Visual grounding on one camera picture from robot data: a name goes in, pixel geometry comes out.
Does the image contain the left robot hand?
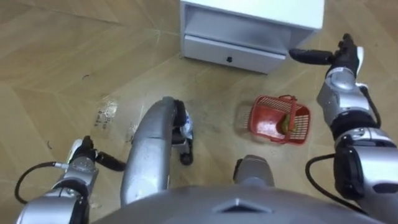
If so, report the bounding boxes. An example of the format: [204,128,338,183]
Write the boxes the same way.
[67,135,127,172]

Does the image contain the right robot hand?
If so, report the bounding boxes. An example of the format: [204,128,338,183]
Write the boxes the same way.
[289,33,365,77]

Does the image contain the robot legs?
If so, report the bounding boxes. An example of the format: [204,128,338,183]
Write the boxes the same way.
[119,96,275,207]

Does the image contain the green soft toy fruit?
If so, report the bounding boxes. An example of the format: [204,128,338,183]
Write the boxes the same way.
[276,113,293,134]

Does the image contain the red plastic basket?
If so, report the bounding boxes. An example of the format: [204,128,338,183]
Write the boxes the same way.
[247,94,312,146]

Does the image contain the white drawer cabinet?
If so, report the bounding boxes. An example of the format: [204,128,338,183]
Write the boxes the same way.
[179,0,325,75]

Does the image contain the robot body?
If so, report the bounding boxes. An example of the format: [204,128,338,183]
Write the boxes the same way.
[91,184,386,224]

